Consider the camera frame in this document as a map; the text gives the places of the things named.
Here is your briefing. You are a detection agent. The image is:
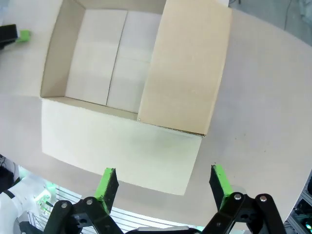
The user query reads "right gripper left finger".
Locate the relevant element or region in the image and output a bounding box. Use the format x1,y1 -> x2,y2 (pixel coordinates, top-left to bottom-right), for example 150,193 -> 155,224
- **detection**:
43,167 -> 123,234

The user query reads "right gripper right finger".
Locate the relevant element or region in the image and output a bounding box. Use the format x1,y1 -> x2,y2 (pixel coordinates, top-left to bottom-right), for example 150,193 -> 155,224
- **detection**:
201,164 -> 286,234

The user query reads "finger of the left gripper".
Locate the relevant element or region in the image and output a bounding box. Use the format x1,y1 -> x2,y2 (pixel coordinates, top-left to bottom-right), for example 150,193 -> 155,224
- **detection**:
0,24 -> 31,51

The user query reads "brown cardboard shipping box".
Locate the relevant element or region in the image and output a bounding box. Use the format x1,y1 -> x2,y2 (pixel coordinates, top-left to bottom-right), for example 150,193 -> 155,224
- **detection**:
40,0 -> 233,196

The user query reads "black equipment rack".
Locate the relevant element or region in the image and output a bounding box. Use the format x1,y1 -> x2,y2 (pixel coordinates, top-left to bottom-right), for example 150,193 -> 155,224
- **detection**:
284,168 -> 312,234

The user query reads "aluminium rail frame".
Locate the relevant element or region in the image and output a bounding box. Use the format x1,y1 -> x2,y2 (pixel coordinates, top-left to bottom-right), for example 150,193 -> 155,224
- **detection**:
24,185 -> 203,234

